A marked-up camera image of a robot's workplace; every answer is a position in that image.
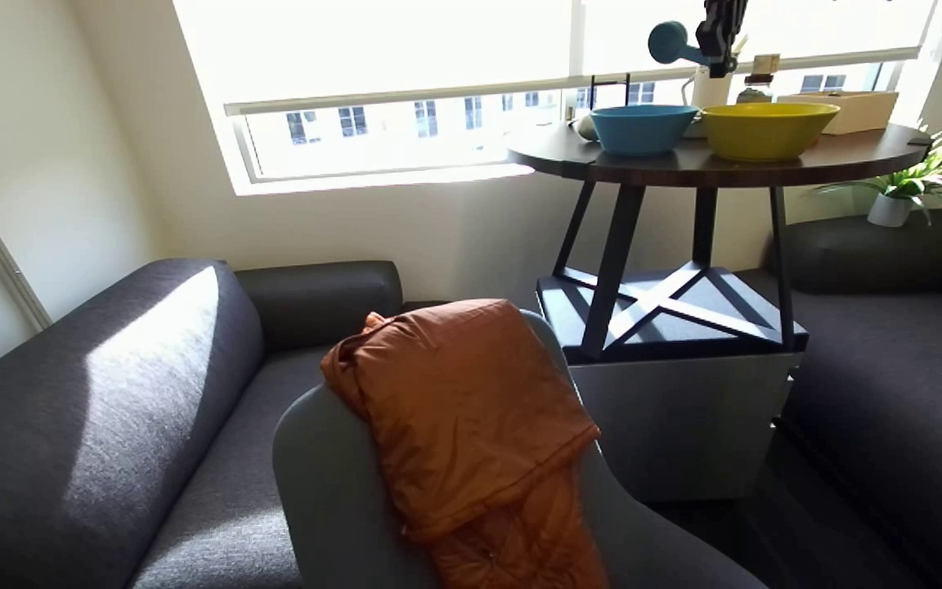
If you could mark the grey cabinet dark top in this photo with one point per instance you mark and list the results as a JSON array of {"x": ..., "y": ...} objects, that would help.
[{"x": 667, "y": 427}]

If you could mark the blue plastic spoon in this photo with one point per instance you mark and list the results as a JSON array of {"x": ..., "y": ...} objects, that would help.
[{"x": 667, "y": 42}]

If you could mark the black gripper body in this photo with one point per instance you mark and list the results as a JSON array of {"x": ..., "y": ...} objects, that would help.
[{"x": 725, "y": 19}]

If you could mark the round dark wooden table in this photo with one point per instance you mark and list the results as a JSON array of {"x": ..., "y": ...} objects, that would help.
[{"x": 644, "y": 170}]

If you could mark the grey shell chair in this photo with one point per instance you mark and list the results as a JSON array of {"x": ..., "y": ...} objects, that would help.
[{"x": 329, "y": 502}]

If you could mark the blue bowl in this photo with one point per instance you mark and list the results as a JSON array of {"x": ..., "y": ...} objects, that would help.
[{"x": 637, "y": 131}]

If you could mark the orange jacket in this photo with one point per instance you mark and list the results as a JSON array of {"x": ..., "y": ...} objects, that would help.
[{"x": 460, "y": 427}]

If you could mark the yellow bowl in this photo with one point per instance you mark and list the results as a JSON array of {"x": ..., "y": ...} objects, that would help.
[{"x": 758, "y": 135}]

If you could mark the black metal chair frame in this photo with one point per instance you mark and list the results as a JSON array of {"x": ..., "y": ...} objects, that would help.
[{"x": 610, "y": 77}]

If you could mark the white window rail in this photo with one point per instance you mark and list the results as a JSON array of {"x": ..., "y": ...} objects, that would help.
[{"x": 384, "y": 94}]

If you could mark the green plant white pot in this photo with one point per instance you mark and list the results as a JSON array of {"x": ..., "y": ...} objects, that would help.
[{"x": 891, "y": 210}]

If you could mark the light wooden box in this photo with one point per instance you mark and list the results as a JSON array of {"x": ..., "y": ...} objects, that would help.
[{"x": 857, "y": 114}]

